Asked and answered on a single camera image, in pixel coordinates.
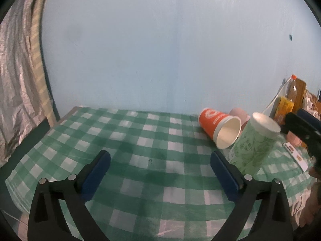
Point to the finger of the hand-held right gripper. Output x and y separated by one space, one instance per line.
301 128
309 116

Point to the pink round container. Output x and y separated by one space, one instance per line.
294 138

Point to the green patterned paper cup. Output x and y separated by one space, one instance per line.
250 146

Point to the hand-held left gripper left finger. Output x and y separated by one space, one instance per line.
96 174

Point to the clear bottle with orange cap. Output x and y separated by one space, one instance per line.
293 90

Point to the pink cloth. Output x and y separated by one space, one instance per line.
309 203

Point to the pink paper cup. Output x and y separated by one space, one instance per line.
238 113

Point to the green checked tablecloth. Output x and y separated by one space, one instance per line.
140 160

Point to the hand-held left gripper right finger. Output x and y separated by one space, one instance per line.
224 178

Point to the silver curtain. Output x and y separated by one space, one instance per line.
15 80

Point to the white paper card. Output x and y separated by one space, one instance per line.
297 157

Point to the wooden board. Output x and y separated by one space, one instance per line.
301 90

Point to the orange paper cup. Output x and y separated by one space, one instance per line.
212 120

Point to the yellow carton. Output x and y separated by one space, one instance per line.
283 109

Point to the white plug adapter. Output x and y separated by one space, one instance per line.
308 101

